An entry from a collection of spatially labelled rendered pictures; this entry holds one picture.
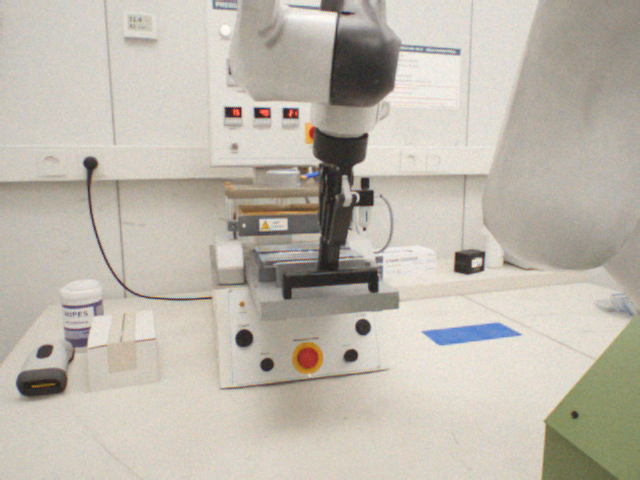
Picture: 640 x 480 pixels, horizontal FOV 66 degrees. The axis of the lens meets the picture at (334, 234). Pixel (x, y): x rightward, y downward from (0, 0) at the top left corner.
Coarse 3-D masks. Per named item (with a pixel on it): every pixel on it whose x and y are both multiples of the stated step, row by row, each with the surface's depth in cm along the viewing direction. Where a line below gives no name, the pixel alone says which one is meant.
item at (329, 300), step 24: (288, 264) 81; (312, 264) 82; (360, 264) 84; (264, 288) 80; (312, 288) 80; (336, 288) 80; (360, 288) 80; (384, 288) 80; (264, 312) 74; (288, 312) 74; (312, 312) 75; (336, 312) 76
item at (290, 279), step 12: (288, 276) 74; (300, 276) 74; (312, 276) 75; (324, 276) 75; (336, 276) 76; (348, 276) 76; (360, 276) 77; (372, 276) 77; (288, 288) 74; (372, 288) 77
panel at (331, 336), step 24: (240, 288) 98; (240, 312) 97; (360, 312) 102; (264, 336) 96; (288, 336) 97; (312, 336) 99; (336, 336) 100; (360, 336) 101; (240, 360) 94; (288, 360) 96; (336, 360) 98; (360, 360) 99; (240, 384) 93
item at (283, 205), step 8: (280, 200) 116; (288, 200) 116; (240, 208) 116; (248, 208) 116; (256, 208) 116; (264, 208) 116; (272, 208) 116; (280, 208) 115; (288, 208) 116; (296, 208) 116; (304, 208) 116; (312, 208) 116
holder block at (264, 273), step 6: (252, 252) 97; (252, 258) 94; (258, 258) 91; (252, 264) 94; (258, 264) 86; (366, 264) 89; (258, 270) 84; (264, 270) 84; (270, 270) 84; (258, 276) 84; (264, 276) 84; (270, 276) 84
